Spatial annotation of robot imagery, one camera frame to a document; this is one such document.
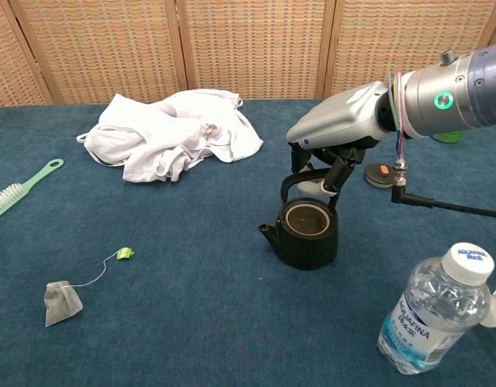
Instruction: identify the black teapot lid orange knob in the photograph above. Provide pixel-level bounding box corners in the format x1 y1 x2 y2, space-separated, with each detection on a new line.
363 162 394 189

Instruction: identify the green energy drink can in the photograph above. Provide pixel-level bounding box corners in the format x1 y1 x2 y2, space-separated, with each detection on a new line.
431 131 465 144

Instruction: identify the crumpled white cloth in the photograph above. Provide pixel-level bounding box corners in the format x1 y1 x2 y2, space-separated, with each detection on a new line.
76 88 265 183

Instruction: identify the black cast iron teapot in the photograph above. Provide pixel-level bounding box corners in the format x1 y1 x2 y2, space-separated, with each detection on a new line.
258 167 340 270

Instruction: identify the clear water bottle white cap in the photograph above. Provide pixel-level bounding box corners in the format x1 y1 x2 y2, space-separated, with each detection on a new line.
377 241 496 376

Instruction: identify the clear bottle green label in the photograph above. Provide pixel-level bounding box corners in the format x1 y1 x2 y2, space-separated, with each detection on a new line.
479 277 496 328

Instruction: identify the blue felt table mat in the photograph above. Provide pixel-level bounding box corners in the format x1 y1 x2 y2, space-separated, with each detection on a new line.
0 95 496 387

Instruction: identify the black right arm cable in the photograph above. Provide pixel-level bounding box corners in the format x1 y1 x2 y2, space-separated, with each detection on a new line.
388 72 496 221

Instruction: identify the mint green hairbrush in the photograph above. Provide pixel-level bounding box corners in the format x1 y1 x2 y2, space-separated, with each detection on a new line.
0 158 65 218

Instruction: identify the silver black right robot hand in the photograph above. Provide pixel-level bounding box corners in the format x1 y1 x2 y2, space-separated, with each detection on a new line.
286 80 398 198

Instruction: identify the tea bag with green tag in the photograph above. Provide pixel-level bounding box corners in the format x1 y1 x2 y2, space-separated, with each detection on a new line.
44 246 135 328

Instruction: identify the woven folding screen wooden frame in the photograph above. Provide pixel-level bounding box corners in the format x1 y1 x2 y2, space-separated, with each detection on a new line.
0 0 496 109

